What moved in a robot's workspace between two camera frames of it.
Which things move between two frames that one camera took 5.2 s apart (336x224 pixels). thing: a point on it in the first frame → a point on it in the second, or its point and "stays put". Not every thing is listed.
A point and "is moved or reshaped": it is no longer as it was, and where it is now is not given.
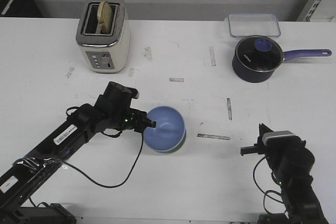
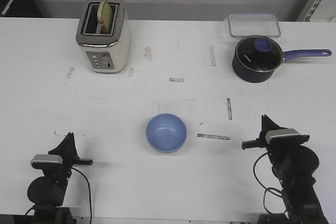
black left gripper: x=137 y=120 → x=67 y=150
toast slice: x=105 y=16 stays put
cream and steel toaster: x=103 y=34 stays put
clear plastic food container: x=253 y=24 stays put
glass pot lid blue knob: x=259 y=53 stays put
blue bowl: x=169 y=134 is moved or reshaped
